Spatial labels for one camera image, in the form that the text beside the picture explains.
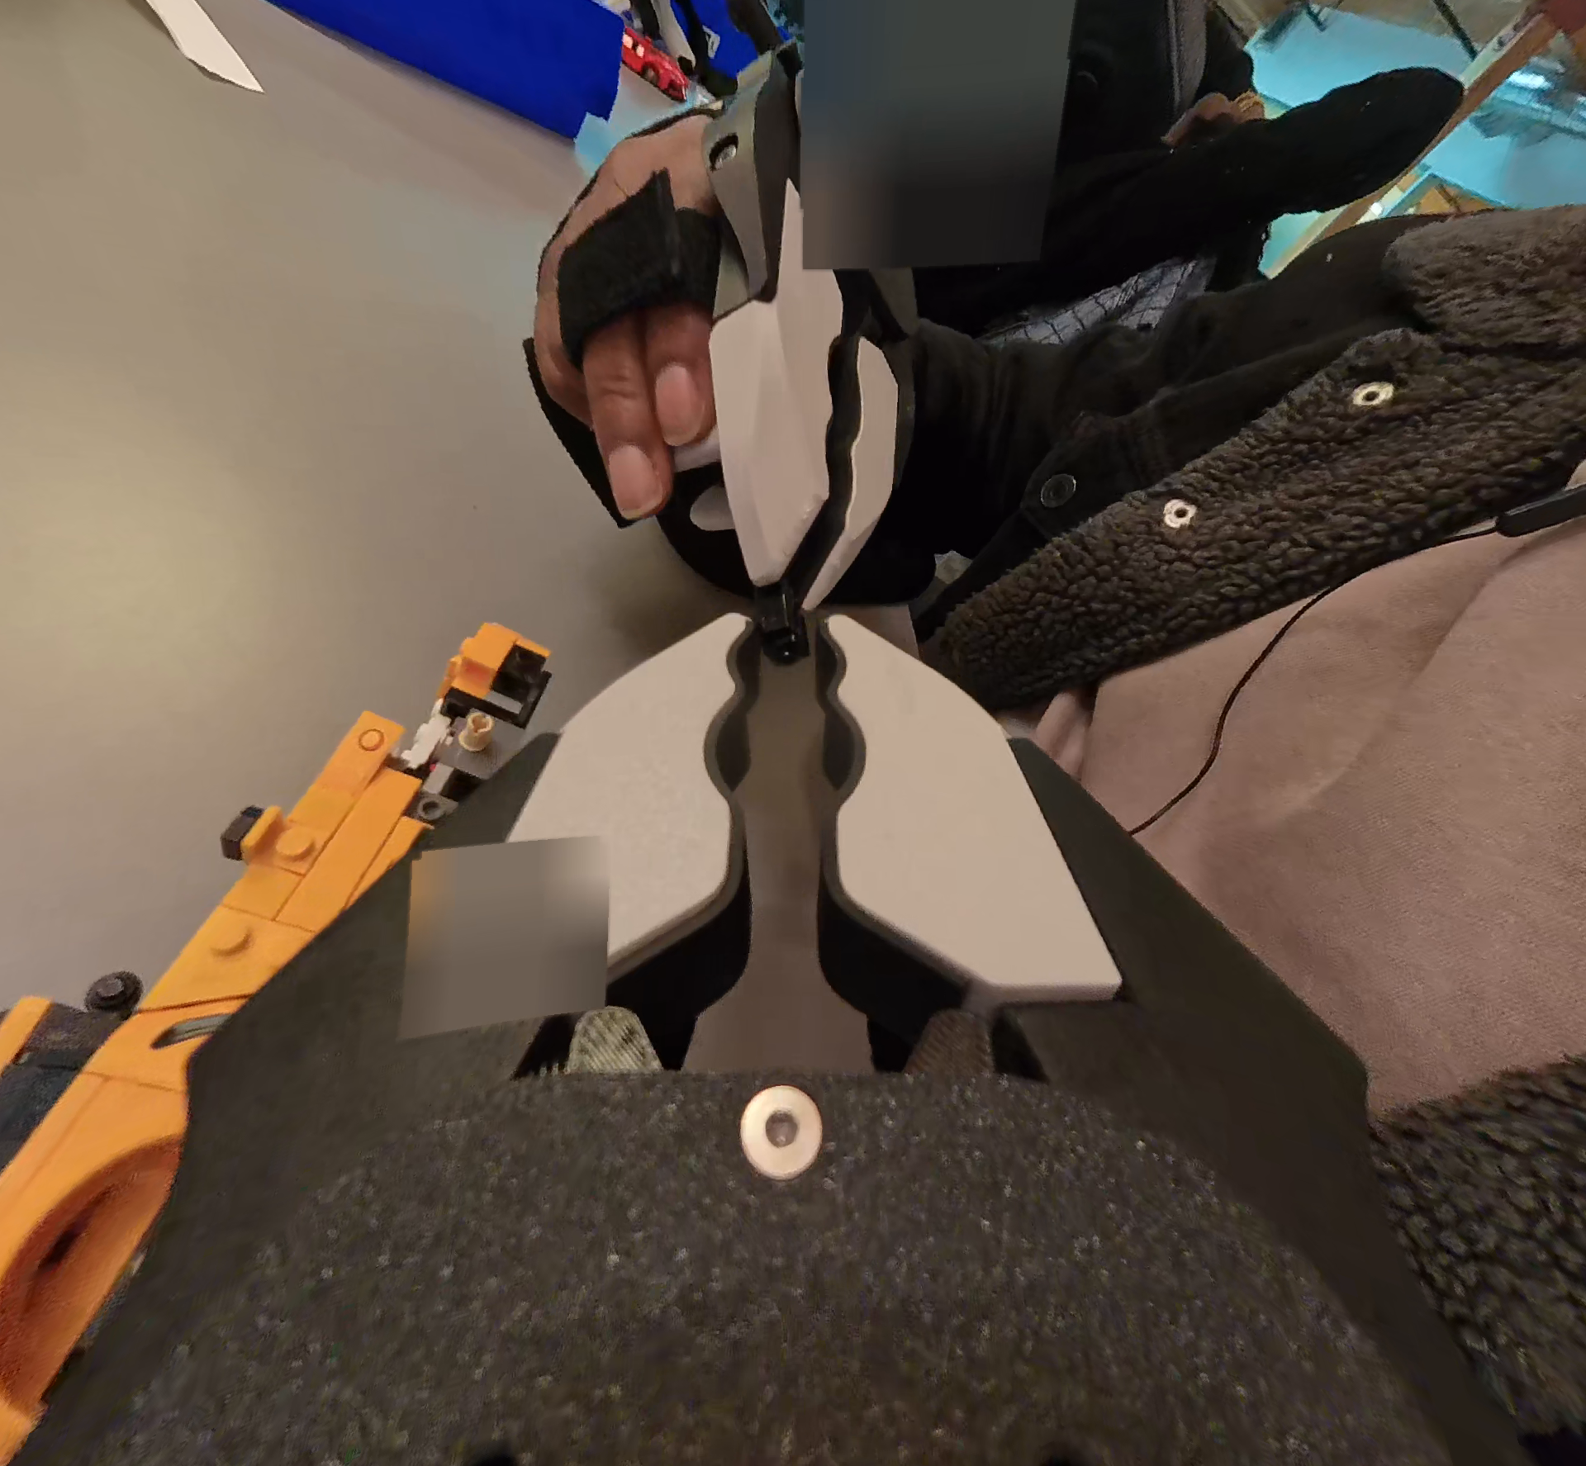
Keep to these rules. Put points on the person's right hand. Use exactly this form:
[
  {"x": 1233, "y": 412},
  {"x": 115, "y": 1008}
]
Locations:
[{"x": 632, "y": 401}]

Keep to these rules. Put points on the orange black lego car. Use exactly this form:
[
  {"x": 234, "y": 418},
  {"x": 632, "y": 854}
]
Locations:
[{"x": 246, "y": 910}]

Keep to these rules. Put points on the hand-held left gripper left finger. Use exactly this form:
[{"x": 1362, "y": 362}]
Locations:
[{"x": 644, "y": 773}]

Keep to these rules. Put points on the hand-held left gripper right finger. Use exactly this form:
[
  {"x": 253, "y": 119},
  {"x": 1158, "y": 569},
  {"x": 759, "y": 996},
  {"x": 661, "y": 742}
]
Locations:
[{"x": 954, "y": 847}]

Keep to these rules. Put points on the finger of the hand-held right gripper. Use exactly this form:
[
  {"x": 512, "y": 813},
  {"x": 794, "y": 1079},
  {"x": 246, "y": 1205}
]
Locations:
[
  {"x": 774, "y": 428},
  {"x": 875, "y": 439}
]

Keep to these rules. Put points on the black lego piece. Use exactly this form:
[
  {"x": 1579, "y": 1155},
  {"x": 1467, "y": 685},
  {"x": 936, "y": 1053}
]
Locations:
[{"x": 785, "y": 620}]

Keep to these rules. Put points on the red toy car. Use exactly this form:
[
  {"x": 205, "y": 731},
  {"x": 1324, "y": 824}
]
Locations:
[{"x": 653, "y": 65}]

